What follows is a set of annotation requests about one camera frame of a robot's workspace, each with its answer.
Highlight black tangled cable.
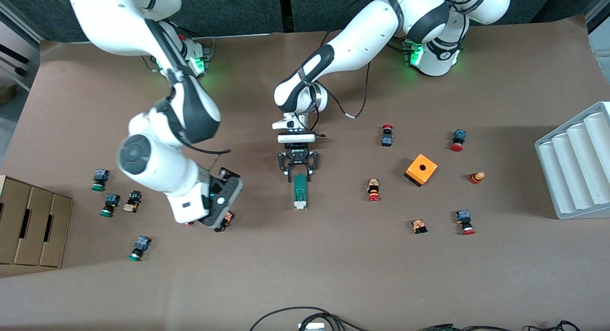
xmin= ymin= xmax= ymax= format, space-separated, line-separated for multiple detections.
xmin=524 ymin=321 xmax=582 ymax=331

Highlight orange button enclosure box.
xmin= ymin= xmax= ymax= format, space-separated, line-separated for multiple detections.
xmin=404 ymin=153 xmax=438 ymax=188

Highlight grey cabinet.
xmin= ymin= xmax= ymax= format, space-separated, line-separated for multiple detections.
xmin=585 ymin=0 xmax=610 ymax=60

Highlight brown cardboard box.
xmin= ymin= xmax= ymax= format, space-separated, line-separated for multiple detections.
xmin=0 ymin=175 xmax=73 ymax=269

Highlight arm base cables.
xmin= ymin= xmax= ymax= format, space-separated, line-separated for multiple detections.
xmin=179 ymin=29 xmax=217 ymax=60
xmin=388 ymin=36 xmax=413 ymax=55

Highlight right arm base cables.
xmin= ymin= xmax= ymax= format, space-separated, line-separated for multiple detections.
xmin=179 ymin=29 xmax=217 ymax=60

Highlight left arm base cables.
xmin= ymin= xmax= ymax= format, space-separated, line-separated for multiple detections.
xmin=388 ymin=36 xmax=413 ymax=55

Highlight black flat cable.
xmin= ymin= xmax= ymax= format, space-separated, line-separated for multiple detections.
xmin=419 ymin=324 xmax=513 ymax=331

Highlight black looped cable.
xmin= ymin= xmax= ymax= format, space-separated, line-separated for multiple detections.
xmin=250 ymin=306 xmax=367 ymax=331

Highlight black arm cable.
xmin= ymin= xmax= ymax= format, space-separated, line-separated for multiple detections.
xmin=183 ymin=133 xmax=233 ymax=155
xmin=312 ymin=60 xmax=373 ymax=120

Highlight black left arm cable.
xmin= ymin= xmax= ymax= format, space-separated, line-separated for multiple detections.
xmin=312 ymin=60 xmax=373 ymax=120

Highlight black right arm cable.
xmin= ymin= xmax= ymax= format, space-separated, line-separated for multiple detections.
xmin=183 ymin=133 xmax=233 ymax=155

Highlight beige black switch block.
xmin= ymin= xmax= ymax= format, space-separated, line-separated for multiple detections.
xmin=122 ymin=190 xmax=142 ymax=213

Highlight black button orange contact block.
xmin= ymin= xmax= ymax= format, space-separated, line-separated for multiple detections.
xmin=214 ymin=211 xmax=234 ymax=233

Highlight green button blue contact block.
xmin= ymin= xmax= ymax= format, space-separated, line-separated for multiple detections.
xmin=128 ymin=236 xmax=152 ymax=262
xmin=91 ymin=169 xmax=111 ymax=192
xmin=99 ymin=193 xmax=121 ymax=218

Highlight white grooved tray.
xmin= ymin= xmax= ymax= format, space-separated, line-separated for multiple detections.
xmin=535 ymin=101 xmax=610 ymax=220

